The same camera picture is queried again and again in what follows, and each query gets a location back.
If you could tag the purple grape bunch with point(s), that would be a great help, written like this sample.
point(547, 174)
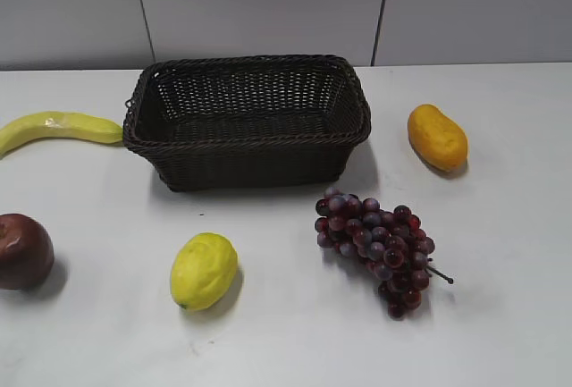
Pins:
point(390, 244)

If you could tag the yellow banana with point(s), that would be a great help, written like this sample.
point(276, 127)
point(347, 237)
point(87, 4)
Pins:
point(58, 125)

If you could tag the dark red apple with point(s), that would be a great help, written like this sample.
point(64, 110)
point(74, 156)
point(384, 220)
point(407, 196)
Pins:
point(27, 252)

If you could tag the black woven basket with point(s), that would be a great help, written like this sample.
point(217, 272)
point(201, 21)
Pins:
point(247, 122)

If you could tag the orange yellow mango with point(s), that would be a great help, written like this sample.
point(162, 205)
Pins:
point(437, 139)

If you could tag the yellow lemon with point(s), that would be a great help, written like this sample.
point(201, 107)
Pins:
point(203, 271)

